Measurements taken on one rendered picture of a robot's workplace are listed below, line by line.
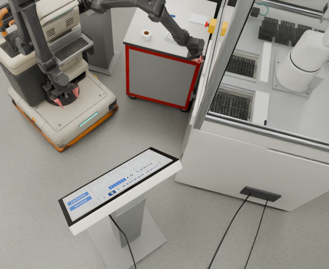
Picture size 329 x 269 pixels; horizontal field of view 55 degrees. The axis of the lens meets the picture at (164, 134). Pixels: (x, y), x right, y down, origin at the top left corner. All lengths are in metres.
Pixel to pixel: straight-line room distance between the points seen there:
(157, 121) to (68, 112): 0.77
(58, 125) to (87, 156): 0.36
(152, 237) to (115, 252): 0.29
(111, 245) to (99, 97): 1.14
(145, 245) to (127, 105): 1.22
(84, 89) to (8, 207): 1.07
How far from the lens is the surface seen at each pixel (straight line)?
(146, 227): 2.44
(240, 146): 1.82
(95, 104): 2.58
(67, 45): 1.93
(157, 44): 2.31
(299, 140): 1.72
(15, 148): 2.84
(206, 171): 2.22
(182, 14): 2.55
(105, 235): 2.44
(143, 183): 1.31
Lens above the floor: 2.43
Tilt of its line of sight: 62 degrees down
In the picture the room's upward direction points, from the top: 12 degrees clockwise
